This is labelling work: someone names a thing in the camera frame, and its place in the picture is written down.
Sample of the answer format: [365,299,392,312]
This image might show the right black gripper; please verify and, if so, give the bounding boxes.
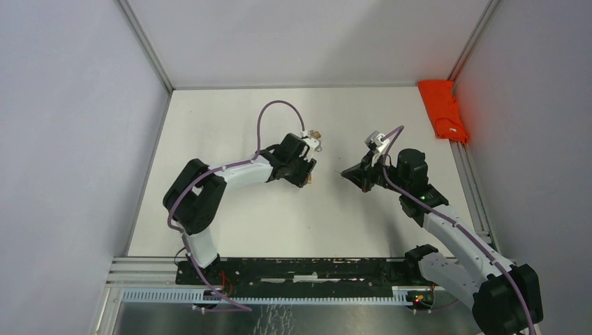
[341,150,408,194]

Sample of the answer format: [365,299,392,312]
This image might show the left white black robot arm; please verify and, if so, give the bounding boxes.
[163,131,321,285]

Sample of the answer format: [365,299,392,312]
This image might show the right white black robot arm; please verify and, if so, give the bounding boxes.
[341,149,543,334]

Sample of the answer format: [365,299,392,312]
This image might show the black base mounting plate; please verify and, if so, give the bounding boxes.
[175,258,437,302]

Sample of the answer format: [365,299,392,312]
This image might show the orange folded cloth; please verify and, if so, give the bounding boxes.
[417,80,471,144]

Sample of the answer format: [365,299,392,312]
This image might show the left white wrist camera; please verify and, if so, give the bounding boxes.
[301,130,322,156]

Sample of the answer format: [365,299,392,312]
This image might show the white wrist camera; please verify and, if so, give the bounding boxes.
[301,130,322,156]
[364,131,390,156]

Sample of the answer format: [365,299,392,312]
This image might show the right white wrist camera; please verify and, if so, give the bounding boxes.
[364,131,390,156]

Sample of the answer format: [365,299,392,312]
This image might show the aluminium frame rails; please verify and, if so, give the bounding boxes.
[448,138,526,290]

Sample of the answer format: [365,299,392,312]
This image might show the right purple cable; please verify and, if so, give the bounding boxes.
[380,125,538,335]

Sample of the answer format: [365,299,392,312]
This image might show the white slotted cable duct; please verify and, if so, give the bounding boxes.
[121,288,412,306]

